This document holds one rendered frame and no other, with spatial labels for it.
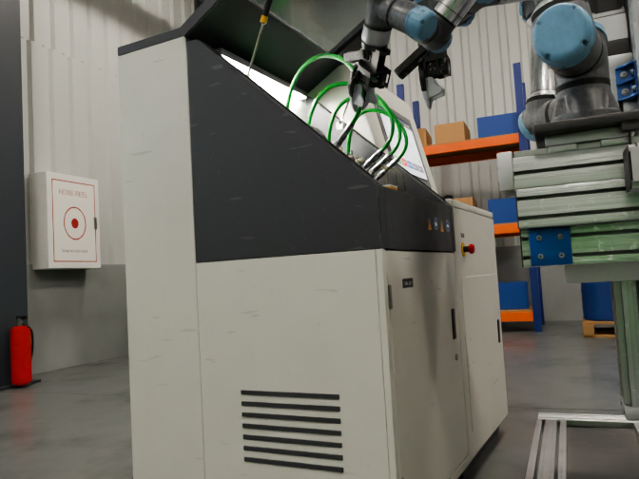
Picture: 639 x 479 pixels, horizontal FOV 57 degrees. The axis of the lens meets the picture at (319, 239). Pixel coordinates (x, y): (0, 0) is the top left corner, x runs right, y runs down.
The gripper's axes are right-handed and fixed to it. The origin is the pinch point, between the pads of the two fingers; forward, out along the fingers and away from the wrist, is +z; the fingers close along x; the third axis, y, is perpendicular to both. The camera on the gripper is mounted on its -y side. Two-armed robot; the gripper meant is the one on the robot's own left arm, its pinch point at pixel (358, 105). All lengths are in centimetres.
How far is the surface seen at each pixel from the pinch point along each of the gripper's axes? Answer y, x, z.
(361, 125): -32, 29, 30
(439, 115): -406, 463, 297
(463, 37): -452, 515, 209
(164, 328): 9, -64, 59
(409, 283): 46, -7, 29
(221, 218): 4, -44, 26
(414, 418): 70, -18, 52
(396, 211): 34.5, -8.1, 11.7
